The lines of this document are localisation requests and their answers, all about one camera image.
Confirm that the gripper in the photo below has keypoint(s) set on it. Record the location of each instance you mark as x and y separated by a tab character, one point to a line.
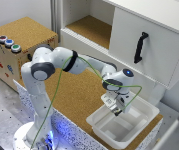
114	101

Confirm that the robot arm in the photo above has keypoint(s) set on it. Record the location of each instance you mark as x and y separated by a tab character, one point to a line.
39	96

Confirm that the white cabinet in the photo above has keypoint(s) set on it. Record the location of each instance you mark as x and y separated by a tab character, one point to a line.
89	13

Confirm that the white plastic box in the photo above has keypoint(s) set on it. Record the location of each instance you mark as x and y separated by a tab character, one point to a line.
139	116

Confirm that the white sliding door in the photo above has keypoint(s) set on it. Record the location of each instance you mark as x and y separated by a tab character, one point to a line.
162	50

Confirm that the green button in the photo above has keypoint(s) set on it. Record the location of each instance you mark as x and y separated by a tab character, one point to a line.
15	47

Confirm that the wooden drawer box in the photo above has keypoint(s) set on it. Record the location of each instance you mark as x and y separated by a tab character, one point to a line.
25	31

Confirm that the blue button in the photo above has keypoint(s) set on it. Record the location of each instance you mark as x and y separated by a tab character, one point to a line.
9	42

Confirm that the red button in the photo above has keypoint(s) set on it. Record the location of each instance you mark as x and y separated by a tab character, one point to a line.
2	38

